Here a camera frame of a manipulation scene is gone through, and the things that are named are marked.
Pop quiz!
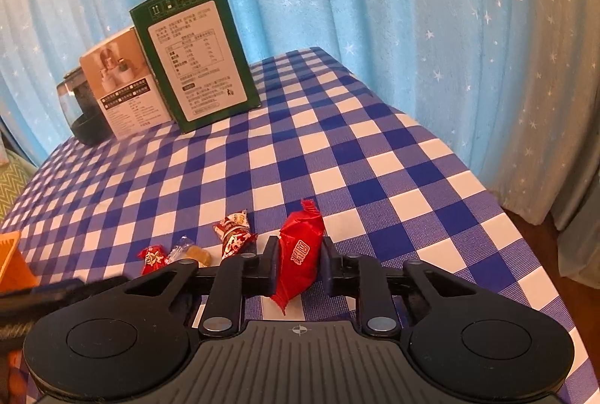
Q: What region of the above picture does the red white twisted candy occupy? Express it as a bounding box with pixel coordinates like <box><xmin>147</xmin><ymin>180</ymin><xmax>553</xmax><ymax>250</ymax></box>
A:
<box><xmin>213</xmin><ymin>210</ymin><xmax>257</xmax><ymax>260</ymax></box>

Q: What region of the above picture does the red pillow candy packet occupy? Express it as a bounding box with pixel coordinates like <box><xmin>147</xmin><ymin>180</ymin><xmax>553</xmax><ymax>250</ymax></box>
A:
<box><xmin>270</xmin><ymin>199</ymin><xmax>326</xmax><ymax>315</ymax></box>

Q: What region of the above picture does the small red candy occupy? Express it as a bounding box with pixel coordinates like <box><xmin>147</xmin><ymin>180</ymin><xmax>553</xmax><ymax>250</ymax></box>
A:
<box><xmin>137</xmin><ymin>245</ymin><xmax>168</xmax><ymax>276</ymax></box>

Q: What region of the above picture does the left hand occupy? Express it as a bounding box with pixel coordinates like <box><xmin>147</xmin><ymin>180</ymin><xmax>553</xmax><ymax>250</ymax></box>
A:
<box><xmin>0</xmin><ymin>350</ymin><xmax>27</xmax><ymax>404</ymax></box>

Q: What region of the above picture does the orange plastic tray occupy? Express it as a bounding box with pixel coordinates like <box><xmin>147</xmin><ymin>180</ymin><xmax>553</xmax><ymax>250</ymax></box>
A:
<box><xmin>0</xmin><ymin>231</ymin><xmax>38</xmax><ymax>293</ymax></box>

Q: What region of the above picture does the clear wrapped amber candy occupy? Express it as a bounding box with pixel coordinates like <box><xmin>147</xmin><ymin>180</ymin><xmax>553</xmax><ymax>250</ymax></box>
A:
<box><xmin>166</xmin><ymin>236</ymin><xmax>213</xmax><ymax>268</ymax></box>

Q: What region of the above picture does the blue white checkered tablecloth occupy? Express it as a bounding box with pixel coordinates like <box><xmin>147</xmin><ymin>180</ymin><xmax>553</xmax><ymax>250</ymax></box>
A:
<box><xmin>2</xmin><ymin>47</ymin><xmax>599</xmax><ymax>403</ymax></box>

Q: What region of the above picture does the green zigzag cushion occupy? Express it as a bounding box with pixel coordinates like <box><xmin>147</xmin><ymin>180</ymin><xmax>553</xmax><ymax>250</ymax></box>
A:
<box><xmin>0</xmin><ymin>160</ymin><xmax>37</xmax><ymax>221</ymax></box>

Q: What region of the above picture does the dark glass jar lamp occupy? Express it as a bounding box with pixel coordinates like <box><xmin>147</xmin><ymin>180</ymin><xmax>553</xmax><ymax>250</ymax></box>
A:
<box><xmin>57</xmin><ymin>67</ymin><xmax>112</xmax><ymax>146</ymax></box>

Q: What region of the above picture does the grey side curtain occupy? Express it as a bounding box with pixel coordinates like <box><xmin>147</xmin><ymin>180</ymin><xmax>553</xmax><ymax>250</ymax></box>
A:
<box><xmin>548</xmin><ymin>177</ymin><xmax>600</xmax><ymax>290</ymax></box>

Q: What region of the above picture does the white beige product box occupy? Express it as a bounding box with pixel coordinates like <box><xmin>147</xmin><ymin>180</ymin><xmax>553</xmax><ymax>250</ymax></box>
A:
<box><xmin>79</xmin><ymin>27</ymin><xmax>172</xmax><ymax>140</ymax></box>

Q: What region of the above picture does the green carton box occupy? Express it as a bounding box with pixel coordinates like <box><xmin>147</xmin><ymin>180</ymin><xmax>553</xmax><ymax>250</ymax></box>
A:
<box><xmin>130</xmin><ymin>0</ymin><xmax>260</xmax><ymax>133</ymax></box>

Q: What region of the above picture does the blue star curtain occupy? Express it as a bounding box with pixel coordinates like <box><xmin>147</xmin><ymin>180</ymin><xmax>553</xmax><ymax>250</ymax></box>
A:
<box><xmin>1</xmin><ymin>0</ymin><xmax>599</xmax><ymax>224</ymax></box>

